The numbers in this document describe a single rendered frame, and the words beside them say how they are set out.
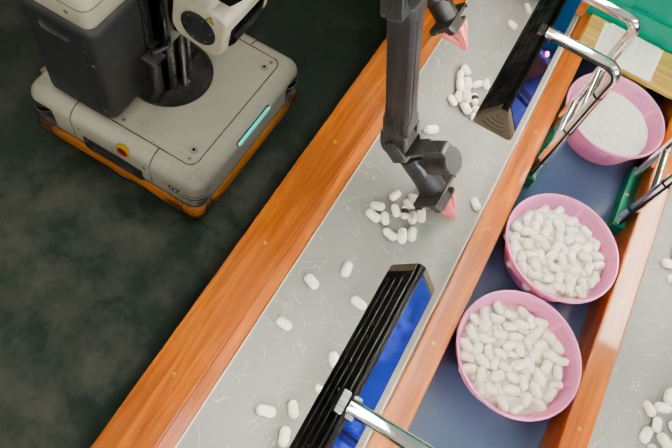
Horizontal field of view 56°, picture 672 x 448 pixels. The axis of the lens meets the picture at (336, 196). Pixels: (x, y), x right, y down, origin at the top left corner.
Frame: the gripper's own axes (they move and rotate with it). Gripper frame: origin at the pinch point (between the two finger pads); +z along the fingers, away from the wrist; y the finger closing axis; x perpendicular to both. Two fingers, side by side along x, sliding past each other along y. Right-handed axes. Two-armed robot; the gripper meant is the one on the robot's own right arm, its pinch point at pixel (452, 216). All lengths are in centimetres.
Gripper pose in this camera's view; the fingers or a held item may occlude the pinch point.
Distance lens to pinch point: 144.8
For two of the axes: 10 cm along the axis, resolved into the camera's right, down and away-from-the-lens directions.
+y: 4.9, -7.4, 4.7
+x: -6.9, 0.1, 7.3
